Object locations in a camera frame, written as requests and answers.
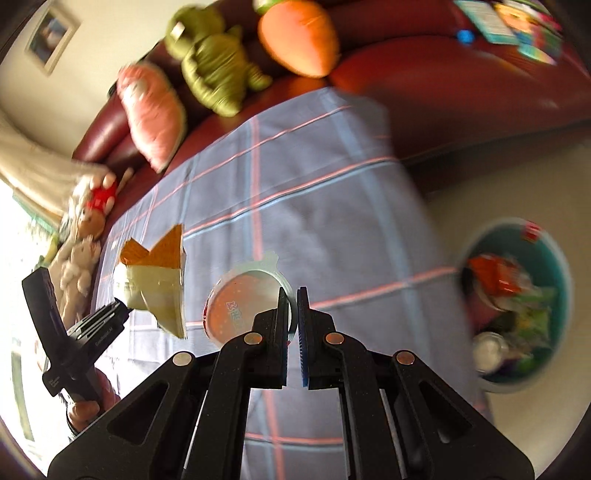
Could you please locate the red instant noodle bowl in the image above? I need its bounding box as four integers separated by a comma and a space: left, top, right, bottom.
202, 251, 297, 348

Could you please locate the yellow black snack bag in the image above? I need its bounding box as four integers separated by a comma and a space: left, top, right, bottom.
113, 224, 186, 339

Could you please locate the white green yogurt cup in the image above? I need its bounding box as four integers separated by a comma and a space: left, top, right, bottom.
473, 332, 509, 375

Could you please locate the red snack packet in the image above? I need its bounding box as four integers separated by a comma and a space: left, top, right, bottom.
468, 254, 523, 297

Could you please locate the green clear plastic wrapper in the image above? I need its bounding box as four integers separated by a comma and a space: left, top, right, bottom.
507, 286, 557, 359

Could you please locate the teal round trash bin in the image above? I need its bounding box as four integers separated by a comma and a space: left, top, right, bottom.
459, 218, 574, 393

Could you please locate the person's left hand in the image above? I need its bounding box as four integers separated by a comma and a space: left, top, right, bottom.
67, 369, 120, 434

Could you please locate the beige rabbit plush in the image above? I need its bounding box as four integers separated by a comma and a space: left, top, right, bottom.
49, 236, 101, 329

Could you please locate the brown teddy bear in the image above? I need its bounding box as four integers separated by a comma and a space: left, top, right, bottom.
76, 207, 106, 240

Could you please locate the red plush doll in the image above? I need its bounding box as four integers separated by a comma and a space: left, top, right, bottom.
84, 168, 134, 216

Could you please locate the grey plaid tablecloth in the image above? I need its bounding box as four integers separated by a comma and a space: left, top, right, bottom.
91, 86, 491, 480

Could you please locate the cream curtain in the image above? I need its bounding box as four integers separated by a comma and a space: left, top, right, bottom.
1, 112, 109, 227

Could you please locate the pink carrot plush pillow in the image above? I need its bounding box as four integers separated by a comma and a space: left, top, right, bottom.
116, 61, 186, 173

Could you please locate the dark red leather sofa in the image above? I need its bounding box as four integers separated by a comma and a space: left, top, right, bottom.
71, 0, 591, 186

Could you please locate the green dinosaur plush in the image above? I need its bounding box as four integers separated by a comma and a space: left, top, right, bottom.
164, 5, 273, 117

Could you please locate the orange carrot plush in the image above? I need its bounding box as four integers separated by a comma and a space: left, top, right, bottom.
252, 0, 339, 78

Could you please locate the blue toy wheel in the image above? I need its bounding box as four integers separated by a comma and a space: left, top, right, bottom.
456, 29, 476, 46

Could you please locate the teal children's book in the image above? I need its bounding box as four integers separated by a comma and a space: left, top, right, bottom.
455, 0, 519, 46

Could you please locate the framed wall picture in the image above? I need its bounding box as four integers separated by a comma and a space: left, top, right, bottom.
25, 1, 80, 76

